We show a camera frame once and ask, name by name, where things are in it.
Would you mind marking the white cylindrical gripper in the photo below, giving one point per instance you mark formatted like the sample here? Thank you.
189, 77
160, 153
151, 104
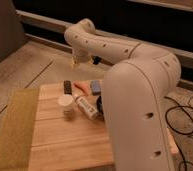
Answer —
79, 56

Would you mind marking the black remote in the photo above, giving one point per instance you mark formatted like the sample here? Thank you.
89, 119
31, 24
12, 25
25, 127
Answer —
67, 87

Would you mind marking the grey cabinet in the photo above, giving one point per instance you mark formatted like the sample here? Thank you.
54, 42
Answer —
12, 35

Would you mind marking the wooden cutting board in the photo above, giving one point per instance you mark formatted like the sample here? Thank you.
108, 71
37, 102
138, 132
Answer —
67, 144

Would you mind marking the yellow-green mat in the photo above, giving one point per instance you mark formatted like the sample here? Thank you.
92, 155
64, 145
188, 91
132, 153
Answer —
16, 130

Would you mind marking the white tube bottle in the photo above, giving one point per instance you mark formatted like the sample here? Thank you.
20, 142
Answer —
86, 107

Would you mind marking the black bowl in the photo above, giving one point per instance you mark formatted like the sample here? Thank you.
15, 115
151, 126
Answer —
100, 107

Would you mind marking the orange carrot toy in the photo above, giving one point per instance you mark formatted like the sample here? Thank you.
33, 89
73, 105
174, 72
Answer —
82, 87

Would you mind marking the blue sponge block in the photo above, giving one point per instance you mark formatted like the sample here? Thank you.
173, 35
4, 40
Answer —
95, 87

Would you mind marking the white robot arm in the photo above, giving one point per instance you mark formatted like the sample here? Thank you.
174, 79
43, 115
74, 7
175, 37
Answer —
133, 92

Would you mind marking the white cup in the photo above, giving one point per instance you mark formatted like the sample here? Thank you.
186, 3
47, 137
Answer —
66, 103

